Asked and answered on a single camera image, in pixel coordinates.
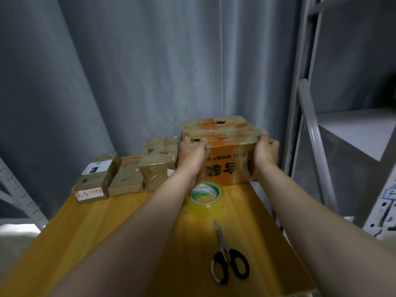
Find small cardboard box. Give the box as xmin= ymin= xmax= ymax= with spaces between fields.
xmin=107 ymin=155 xmax=146 ymax=197

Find long white-labelled cardboard box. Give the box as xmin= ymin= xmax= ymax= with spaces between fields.
xmin=71 ymin=152 xmax=121 ymax=203

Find medium brown cardboard box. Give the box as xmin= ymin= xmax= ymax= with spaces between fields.
xmin=139 ymin=137 xmax=180 ymax=193

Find yellow tape roll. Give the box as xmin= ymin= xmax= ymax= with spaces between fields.
xmin=186 ymin=181 xmax=226 ymax=219

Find person's right hand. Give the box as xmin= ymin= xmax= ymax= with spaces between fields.
xmin=252 ymin=133 xmax=281 ymax=172

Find black-handled scissors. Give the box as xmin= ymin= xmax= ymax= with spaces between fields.
xmin=210 ymin=219 xmax=251 ymax=286

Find large orange print cardboard box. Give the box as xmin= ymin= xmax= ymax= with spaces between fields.
xmin=180 ymin=115 xmax=263 ymax=186

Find grey metal shelf unit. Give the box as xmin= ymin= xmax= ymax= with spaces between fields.
xmin=0 ymin=158 xmax=50 ymax=233
xmin=281 ymin=0 xmax=396 ymax=242

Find person's left forearm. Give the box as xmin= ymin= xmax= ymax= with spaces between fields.
xmin=49 ymin=170 xmax=202 ymax=297

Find person's right forearm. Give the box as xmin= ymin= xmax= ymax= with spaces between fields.
xmin=255 ymin=160 xmax=396 ymax=297

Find yellow wooden table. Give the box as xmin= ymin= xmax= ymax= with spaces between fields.
xmin=0 ymin=181 xmax=318 ymax=297

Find person's left hand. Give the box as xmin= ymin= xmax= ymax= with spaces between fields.
xmin=176 ymin=138 xmax=209 ymax=180

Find grey curtain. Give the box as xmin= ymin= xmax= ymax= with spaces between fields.
xmin=0 ymin=0 xmax=396 ymax=222

